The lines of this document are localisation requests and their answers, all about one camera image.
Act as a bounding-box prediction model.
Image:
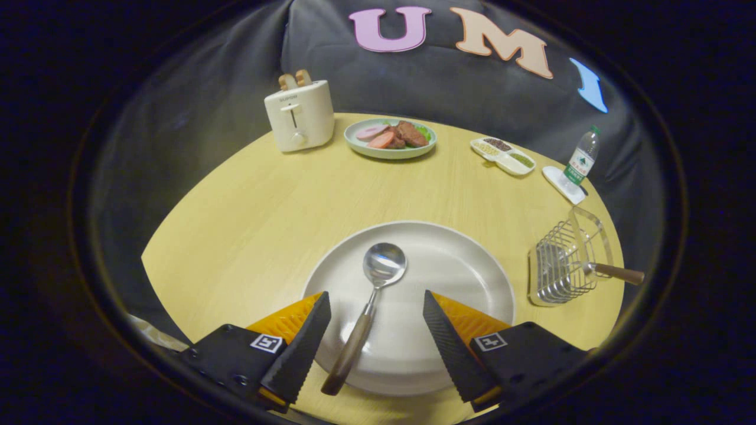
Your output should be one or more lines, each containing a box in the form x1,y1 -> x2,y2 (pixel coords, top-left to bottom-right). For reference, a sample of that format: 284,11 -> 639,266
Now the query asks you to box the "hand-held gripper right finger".
422,289 -> 591,414

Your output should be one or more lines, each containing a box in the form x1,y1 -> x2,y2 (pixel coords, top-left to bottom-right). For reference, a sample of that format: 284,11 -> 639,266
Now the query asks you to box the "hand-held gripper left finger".
177,291 -> 333,414

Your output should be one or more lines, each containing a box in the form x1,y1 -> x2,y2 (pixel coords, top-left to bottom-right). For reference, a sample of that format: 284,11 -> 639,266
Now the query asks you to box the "wooden handled metal spoon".
321,243 -> 408,396

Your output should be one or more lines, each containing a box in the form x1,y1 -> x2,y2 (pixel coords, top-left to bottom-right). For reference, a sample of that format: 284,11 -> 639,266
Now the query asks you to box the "wooden handled metal fork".
582,261 -> 646,286

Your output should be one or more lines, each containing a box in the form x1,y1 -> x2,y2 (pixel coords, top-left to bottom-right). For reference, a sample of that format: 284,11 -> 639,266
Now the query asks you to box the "large white plate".
301,221 -> 516,397

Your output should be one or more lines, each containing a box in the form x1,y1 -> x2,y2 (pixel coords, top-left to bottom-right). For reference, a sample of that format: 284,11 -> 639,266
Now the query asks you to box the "white divided seasoning dish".
470,137 -> 537,176

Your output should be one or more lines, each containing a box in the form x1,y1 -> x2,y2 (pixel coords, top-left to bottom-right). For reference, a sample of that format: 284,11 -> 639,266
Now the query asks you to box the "white square coaster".
542,165 -> 589,206

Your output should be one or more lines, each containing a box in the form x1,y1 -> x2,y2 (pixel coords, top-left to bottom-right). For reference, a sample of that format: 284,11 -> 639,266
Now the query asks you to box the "pale green food plate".
344,118 -> 438,160

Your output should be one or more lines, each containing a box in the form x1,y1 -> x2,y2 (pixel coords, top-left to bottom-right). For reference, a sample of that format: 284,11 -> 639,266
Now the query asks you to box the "brown meat slice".
395,120 -> 429,148

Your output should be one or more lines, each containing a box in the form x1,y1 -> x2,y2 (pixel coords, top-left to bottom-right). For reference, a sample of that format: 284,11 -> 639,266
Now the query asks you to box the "clear plastic water bottle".
561,125 -> 602,194

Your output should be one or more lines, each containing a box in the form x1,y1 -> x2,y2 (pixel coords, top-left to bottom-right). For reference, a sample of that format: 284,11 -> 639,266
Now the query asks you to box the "cream toaster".
264,80 -> 335,153

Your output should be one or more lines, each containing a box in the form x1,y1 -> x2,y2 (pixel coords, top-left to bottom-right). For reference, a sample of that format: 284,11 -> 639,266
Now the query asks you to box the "metal wire cutlery basket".
527,207 -> 615,307

